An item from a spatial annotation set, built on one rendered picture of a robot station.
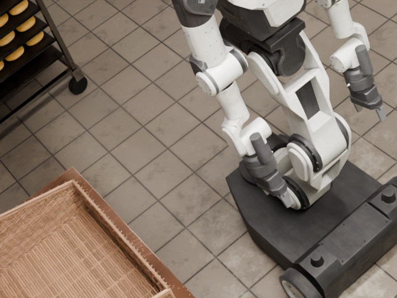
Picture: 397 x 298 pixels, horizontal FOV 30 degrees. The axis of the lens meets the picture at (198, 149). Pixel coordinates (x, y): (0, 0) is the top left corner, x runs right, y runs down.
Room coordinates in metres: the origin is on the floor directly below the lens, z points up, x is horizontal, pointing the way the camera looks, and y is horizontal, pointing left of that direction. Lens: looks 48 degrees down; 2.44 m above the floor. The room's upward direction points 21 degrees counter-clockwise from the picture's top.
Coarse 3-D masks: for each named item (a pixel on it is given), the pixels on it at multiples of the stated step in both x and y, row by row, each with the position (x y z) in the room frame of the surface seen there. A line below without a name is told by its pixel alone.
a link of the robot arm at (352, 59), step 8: (352, 40) 1.63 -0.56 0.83; (344, 48) 1.61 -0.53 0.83; (352, 48) 1.60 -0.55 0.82; (360, 48) 1.57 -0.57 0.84; (336, 56) 1.59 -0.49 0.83; (344, 56) 1.58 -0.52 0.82; (352, 56) 1.58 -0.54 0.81; (360, 56) 1.56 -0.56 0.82; (368, 56) 1.56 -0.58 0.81; (336, 64) 1.59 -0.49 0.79; (344, 64) 1.57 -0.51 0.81; (352, 64) 1.57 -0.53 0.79; (360, 64) 1.56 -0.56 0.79; (368, 64) 1.55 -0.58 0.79; (344, 72) 1.60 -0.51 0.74; (352, 72) 1.58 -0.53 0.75; (360, 72) 1.56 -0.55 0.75; (368, 72) 1.54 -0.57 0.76; (352, 80) 1.57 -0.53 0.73
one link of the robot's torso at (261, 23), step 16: (224, 0) 1.55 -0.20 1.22; (240, 0) 1.47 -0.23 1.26; (256, 0) 1.45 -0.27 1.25; (272, 0) 1.47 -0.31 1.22; (288, 0) 1.50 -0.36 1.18; (304, 0) 1.53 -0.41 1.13; (224, 16) 1.61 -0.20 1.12; (240, 16) 1.51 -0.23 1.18; (256, 16) 1.48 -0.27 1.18; (272, 16) 1.48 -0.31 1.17; (288, 16) 1.50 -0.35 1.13; (256, 32) 1.50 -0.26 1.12; (272, 32) 1.49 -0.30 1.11
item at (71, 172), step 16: (64, 176) 1.77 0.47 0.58; (80, 176) 1.74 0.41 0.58; (96, 192) 1.65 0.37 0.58; (32, 224) 1.61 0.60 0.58; (48, 224) 1.59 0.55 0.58; (16, 240) 1.58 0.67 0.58; (96, 240) 1.46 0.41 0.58; (112, 240) 1.43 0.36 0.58; (128, 240) 1.41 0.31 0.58; (144, 256) 1.33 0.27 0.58; (160, 272) 1.26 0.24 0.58; (176, 288) 1.18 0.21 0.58
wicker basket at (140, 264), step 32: (64, 192) 1.58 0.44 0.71; (0, 224) 1.50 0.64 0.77; (64, 224) 1.56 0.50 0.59; (96, 224) 1.51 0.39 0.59; (0, 256) 1.48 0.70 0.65; (32, 256) 1.48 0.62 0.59; (64, 256) 1.44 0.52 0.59; (96, 256) 1.39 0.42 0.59; (128, 256) 1.34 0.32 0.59; (0, 288) 1.41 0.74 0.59; (32, 288) 1.36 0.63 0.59; (64, 288) 1.32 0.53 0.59; (96, 288) 1.28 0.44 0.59; (128, 288) 1.24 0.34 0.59; (160, 288) 1.17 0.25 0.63
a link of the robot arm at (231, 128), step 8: (248, 112) 1.45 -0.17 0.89; (224, 120) 1.46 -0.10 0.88; (232, 120) 1.43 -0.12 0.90; (240, 120) 1.43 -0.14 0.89; (224, 128) 1.44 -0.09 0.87; (232, 128) 1.42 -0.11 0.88; (240, 128) 1.42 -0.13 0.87; (224, 136) 1.45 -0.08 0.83; (232, 136) 1.41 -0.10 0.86; (232, 144) 1.41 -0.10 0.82; (240, 144) 1.40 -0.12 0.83; (240, 152) 1.39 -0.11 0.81
